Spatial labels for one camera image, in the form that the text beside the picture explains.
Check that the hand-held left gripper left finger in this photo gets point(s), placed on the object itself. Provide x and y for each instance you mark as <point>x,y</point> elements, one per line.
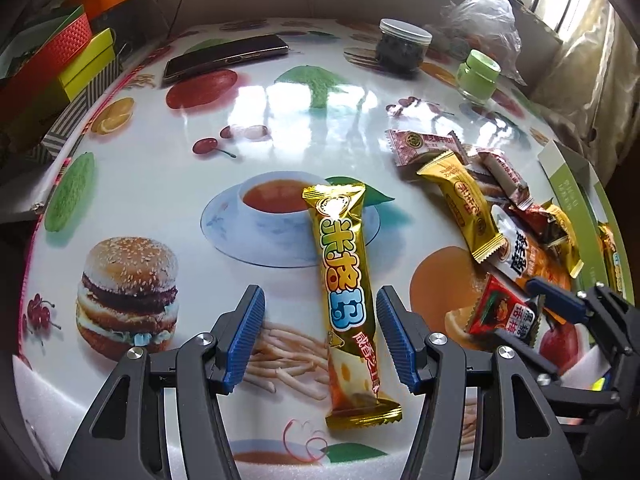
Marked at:
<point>245,340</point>

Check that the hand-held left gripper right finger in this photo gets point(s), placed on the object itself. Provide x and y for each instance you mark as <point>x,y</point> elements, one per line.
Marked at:
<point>395,345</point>

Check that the long gold snack bar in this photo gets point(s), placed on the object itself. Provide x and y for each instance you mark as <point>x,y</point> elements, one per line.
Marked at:
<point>611,260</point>
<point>345,270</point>

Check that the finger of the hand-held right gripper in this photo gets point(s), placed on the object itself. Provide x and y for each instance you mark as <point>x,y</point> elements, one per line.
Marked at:
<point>542,367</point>
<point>555,297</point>

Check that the dark smartphone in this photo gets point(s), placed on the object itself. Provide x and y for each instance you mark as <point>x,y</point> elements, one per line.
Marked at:
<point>225,57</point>

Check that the gold dark-printed snack packet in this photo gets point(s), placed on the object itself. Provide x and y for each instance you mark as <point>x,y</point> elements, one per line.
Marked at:
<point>555,230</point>

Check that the small brown white packet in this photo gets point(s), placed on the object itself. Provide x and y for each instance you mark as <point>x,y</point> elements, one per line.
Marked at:
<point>505,175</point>

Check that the green glass jar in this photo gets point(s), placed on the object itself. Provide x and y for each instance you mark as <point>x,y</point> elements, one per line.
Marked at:
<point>477,77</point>

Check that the black white striped box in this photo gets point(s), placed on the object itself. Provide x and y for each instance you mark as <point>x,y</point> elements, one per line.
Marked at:
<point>75,120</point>

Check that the printed glossy tablecloth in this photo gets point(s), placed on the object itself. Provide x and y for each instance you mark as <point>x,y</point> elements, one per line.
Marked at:
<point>300,110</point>

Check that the green cardboard box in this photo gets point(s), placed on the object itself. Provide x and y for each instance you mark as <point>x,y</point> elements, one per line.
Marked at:
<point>570,185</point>

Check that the red textured box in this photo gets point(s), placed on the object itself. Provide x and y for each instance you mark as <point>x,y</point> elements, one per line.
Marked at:
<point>55,45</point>

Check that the red snack packet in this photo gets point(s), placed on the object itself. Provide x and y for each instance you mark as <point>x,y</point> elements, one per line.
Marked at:
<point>500,310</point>

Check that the cream patterned curtain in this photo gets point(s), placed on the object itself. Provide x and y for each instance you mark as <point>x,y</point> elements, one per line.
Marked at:
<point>615,110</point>

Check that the clear plastic bag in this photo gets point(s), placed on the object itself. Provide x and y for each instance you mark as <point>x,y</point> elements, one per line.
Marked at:
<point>485,15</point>

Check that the pink brown snack packet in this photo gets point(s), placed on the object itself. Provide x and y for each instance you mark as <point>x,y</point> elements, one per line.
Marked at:
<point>420,147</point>

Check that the yellow-green box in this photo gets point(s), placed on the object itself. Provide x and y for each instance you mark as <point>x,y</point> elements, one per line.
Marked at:
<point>90,60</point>

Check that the dark jar white lid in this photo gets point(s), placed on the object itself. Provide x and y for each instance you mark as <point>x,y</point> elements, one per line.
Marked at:
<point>400,50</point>

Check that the orange white snack pouch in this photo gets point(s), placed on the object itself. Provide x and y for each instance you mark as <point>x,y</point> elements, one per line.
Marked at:
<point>520,255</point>

